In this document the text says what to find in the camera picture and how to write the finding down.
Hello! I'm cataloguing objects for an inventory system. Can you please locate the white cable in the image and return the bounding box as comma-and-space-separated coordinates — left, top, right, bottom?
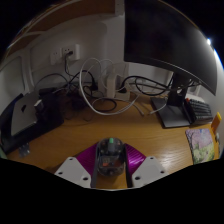
79, 57, 168, 117

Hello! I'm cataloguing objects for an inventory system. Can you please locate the dark mechanical keyboard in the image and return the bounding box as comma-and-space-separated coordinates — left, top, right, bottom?
184, 97, 214, 126

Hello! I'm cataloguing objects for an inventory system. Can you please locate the wooden wall shelf unit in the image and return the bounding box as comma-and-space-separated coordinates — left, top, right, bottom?
4, 0, 125, 61

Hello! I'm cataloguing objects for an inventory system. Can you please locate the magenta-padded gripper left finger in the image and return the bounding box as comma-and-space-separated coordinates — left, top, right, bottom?
54, 141, 101, 189

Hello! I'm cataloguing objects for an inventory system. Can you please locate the silver mini computer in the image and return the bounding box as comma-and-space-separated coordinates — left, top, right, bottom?
9, 91, 44, 137

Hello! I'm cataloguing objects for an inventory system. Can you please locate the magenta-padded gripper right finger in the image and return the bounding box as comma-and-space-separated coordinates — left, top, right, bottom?
123, 142, 167, 188

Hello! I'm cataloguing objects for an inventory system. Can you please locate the black computer monitor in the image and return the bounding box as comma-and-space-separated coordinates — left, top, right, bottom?
123, 0, 218, 129

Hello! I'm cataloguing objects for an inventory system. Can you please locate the small metal bracket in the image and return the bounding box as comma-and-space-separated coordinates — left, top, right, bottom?
18, 143, 32, 158

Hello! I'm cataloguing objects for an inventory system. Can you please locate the white power strip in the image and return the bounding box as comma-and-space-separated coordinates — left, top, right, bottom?
105, 73, 132, 103

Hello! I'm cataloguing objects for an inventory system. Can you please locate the white wall socket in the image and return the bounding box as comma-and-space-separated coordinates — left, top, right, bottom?
49, 43, 81, 66

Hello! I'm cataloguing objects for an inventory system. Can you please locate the transparent computer mouse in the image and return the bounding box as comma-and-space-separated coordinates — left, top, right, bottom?
96, 137, 127, 177

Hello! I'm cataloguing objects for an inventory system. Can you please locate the cherry blossom print mouse pad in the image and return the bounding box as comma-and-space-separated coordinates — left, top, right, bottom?
185, 128, 216, 165

